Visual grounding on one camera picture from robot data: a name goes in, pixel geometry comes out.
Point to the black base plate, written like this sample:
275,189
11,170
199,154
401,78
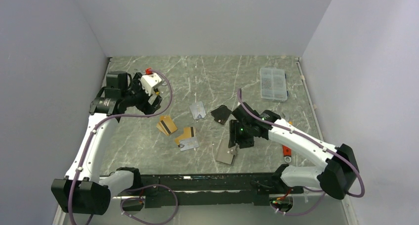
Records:
257,189

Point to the clear plastic screw box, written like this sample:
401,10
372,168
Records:
273,84

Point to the black card stack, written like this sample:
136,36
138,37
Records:
221,114

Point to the gold card stack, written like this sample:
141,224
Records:
166,125

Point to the red handled tool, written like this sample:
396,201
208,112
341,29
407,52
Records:
287,154

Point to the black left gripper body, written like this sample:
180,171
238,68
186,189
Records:
140,98

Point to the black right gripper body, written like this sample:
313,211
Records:
239,134

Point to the aluminium frame rail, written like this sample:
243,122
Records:
84,203

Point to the gold card under holder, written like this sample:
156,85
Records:
188,132

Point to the grey card holder blue lining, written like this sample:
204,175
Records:
226,152

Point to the grey wrench pair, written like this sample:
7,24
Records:
285,116

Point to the silver card on table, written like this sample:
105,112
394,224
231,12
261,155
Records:
188,143

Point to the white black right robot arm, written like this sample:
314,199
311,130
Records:
334,168

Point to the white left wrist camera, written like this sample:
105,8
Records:
150,82

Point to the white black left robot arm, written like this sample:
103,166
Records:
105,113

